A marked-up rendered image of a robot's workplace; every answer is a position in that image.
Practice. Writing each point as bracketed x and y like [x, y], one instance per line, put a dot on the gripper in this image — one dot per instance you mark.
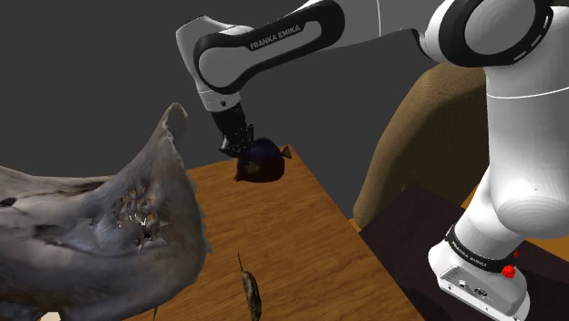
[231, 122]

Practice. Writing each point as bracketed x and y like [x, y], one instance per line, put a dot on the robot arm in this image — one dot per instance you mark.
[524, 146]

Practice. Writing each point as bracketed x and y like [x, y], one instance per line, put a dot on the dark blue brown fish figure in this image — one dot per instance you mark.
[264, 162]

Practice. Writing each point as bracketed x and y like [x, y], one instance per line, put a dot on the thin brown feather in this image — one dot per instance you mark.
[251, 291]

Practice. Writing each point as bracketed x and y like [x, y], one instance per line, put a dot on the grey animal skull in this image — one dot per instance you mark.
[89, 231]

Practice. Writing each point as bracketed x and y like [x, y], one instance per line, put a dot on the tan upholstered chair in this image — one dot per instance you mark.
[426, 142]

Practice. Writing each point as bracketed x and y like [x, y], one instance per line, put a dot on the dark robot stand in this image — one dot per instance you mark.
[409, 231]

